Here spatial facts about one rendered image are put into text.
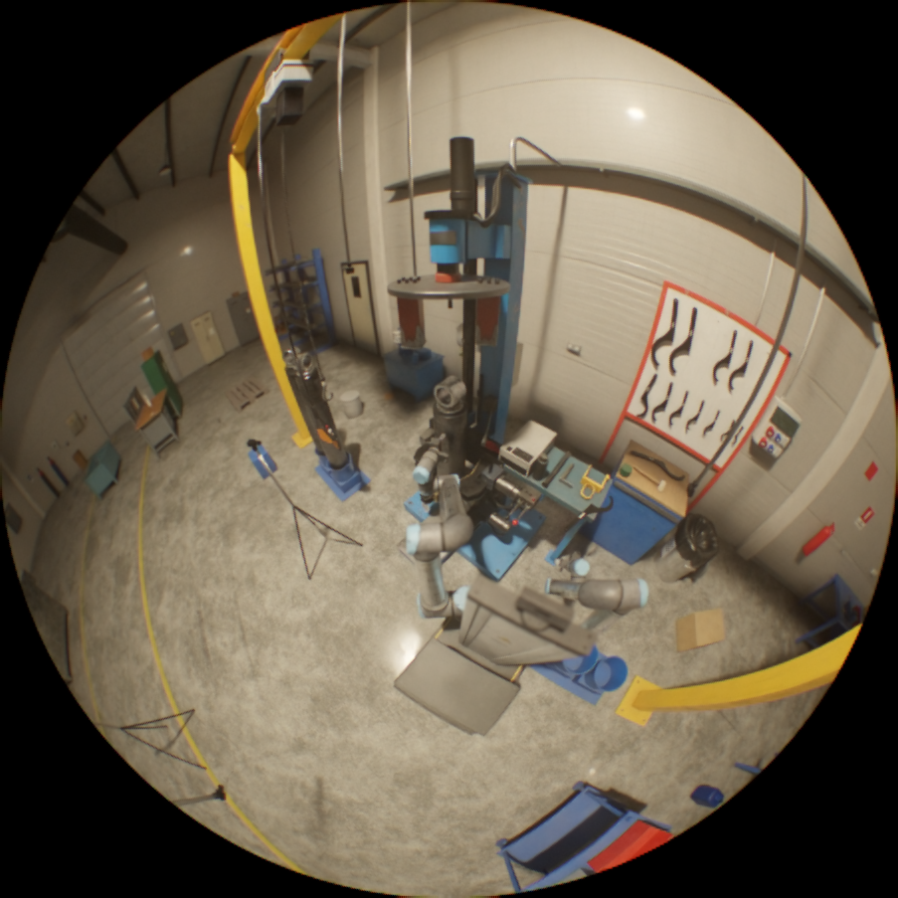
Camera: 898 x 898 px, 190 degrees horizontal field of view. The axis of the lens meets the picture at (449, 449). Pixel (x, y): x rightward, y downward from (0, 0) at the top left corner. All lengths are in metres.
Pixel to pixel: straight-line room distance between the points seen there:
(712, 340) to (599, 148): 2.11
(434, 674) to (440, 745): 1.08
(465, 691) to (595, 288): 3.38
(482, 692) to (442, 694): 0.21
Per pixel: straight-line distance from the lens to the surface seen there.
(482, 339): 1.36
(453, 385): 1.52
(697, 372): 3.07
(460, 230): 1.28
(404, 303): 1.37
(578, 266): 3.10
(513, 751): 2.61
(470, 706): 1.60
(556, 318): 3.26
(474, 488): 1.79
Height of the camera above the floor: 2.42
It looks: 44 degrees down
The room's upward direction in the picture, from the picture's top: 1 degrees counter-clockwise
